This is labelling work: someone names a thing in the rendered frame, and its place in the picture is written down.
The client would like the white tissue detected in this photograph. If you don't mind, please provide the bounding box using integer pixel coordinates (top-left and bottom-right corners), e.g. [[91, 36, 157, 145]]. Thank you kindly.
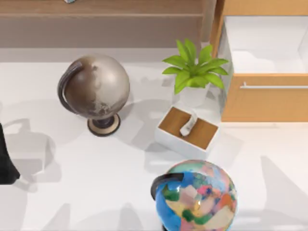
[[180, 111, 198, 137]]

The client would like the white tissue box wooden lid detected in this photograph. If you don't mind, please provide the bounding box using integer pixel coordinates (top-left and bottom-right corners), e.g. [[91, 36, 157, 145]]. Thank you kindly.
[[154, 106, 220, 160]]

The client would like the green plant in white pot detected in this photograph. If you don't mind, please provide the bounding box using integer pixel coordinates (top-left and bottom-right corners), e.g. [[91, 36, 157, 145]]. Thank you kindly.
[[162, 38, 230, 106]]

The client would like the silver and brown globe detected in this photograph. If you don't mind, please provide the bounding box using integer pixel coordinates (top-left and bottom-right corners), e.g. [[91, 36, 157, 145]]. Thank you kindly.
[[57, 53, 131, 137]]

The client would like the colourful blue globe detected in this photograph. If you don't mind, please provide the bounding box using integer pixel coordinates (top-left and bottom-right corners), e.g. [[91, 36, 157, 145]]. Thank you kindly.
[[151, 159, 238, 231]]

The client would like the pale wooden drawer front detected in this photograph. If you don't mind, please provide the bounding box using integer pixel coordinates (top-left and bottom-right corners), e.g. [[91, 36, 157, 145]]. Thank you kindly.
[[221, 73, 308, 123]]

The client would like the wooden cabinet with open drawer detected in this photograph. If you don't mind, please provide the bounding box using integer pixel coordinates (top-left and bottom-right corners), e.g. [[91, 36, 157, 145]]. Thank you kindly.
[[208, 0, 308, 123]]

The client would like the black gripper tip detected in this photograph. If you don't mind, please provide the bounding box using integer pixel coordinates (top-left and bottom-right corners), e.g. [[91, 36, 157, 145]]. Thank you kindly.
[[0, 123, 21, 185]]

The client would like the long metal drawer handle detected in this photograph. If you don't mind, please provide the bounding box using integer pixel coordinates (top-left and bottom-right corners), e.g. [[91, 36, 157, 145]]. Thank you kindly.
[[240, 82, 308, 90]]

